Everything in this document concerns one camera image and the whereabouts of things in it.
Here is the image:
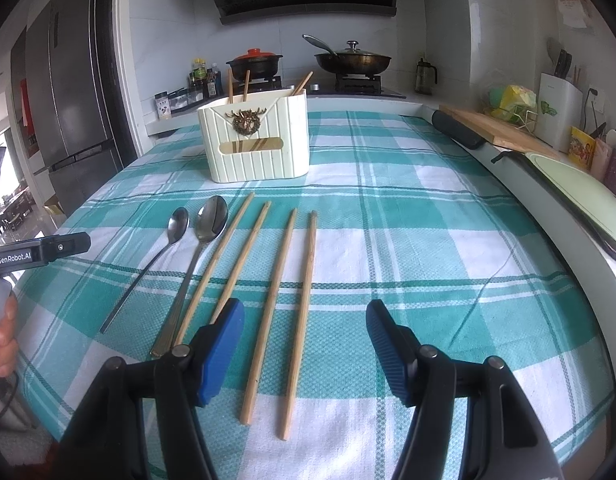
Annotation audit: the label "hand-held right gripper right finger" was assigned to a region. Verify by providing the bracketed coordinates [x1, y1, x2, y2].
[365, 299, 564, 480]

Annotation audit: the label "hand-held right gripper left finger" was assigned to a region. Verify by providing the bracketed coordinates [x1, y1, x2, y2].
[58, 297, 246, 480]

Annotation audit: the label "large steel spoon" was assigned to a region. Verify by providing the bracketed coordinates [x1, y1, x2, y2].
[150, 195, 230, 358]

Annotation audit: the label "small steel spoon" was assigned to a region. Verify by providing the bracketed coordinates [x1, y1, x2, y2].
[99, 206, 190, 335]

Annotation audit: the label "cream ribbed utensil holder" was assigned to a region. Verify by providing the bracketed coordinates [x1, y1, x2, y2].
[196, 87, 310, 183]

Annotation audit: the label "person's left hand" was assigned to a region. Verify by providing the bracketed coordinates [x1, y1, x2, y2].
[0, 294, 18, 377]

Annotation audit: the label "teal checkered tablecloth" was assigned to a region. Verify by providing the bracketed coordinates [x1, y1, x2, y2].
[10, 107, 616, 480]

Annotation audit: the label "grey refrigerator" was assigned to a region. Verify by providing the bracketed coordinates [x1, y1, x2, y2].
[10, 0, 136, 216]

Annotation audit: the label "row of clear spice jars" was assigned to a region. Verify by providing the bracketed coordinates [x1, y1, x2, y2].
[168, 87, 199, 111]

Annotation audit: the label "green cutting board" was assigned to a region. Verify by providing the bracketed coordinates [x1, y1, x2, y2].
[525, 152, 616, 263]

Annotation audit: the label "wooden cutting board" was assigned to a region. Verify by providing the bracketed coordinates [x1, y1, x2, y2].
[438, 104, 561, 161]

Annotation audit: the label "condiment bottles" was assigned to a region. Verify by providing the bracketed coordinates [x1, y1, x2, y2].
[188, 57, 224, 101]

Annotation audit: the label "black gas stove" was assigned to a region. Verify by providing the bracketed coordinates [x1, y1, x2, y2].
[268, 72, 406, 100]

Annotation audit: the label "dark french press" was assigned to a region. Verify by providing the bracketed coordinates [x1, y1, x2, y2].
[415, 55, 438, 95]

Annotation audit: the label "yellow green plastic bags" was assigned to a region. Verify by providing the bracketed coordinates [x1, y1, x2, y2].
[485, 84, 539, 123]

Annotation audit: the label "yellow box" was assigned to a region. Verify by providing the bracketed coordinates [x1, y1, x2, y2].
[569, 126, 596, 168]

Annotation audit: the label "black clay pot red lid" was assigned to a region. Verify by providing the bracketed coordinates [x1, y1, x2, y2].
[225, 48, 284, 81]

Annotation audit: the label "wok with glass lid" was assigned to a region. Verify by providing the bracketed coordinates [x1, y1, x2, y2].
[302, 34, 393, 76]

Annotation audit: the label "white knife block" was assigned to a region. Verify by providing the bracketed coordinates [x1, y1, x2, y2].
[533, 37, 585, 146]

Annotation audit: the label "black cable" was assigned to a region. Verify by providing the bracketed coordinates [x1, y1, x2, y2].
[0, 372, 21, 428]

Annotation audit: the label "wall calendar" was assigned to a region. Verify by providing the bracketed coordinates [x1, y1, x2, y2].
[558, 0, 589, 28]

